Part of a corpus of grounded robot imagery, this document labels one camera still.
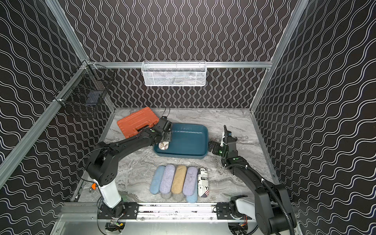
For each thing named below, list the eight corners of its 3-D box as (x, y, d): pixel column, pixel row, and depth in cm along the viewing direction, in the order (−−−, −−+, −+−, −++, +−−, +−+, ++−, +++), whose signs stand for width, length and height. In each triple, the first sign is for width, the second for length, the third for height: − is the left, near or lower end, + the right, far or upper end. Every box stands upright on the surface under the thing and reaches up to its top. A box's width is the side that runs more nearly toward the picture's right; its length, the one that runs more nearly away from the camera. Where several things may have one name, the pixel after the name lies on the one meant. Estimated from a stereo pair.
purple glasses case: (181, 195, 82) (181, 192, 76) (188, 170, 91) (188, 165, 85) (192, 198, 81) (193, 195, 75) (198, 172, 90) (198, 167, 84)
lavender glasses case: (160, 193, 82) (158, 190, 77) (166, 168, 91) (165, 163, 86) (170, 195, 81) (169, 192, 76) (176, 169, 91) (175, 165, 86)
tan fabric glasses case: (171, 193, 82) (170, 190, 77) (178, 168, 91) (177, 163, 86) (180, 196, 81) (180, 193, 76) (187, 170, 91) (187, 166, 85)
